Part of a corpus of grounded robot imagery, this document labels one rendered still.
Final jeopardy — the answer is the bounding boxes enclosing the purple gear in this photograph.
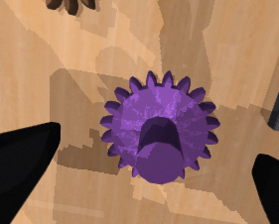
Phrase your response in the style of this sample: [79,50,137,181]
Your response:
[100,70,220,184]

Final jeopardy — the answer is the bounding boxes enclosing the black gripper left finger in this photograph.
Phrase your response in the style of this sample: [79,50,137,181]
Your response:
[0,122,61,224]

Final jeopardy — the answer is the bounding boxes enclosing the brown gear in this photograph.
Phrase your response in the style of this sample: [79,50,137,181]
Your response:
[46,0,95,16]

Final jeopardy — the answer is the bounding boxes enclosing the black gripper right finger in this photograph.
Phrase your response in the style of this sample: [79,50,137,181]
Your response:
[252,154,279,224]

